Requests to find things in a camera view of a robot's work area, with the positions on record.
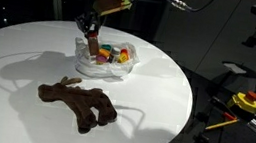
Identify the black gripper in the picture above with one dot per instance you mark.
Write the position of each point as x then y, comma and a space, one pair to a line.
90, 17

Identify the brown plush moose toy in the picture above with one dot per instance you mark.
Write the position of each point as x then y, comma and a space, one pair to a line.
76, 101

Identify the white plastic bag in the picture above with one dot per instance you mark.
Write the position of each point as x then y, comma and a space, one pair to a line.
101, 69

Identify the tub with teal lid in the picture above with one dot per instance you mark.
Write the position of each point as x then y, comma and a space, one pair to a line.
106, 47

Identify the grey flat plate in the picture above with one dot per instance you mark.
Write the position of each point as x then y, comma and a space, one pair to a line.
234, 67

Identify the yellow pencil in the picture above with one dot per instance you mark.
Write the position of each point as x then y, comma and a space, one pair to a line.
221, 124

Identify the yellow emergency stop button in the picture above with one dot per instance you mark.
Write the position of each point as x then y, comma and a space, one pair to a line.
244, 100

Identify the yellow wrist camera box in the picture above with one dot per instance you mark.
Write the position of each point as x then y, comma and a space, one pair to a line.
112, 4

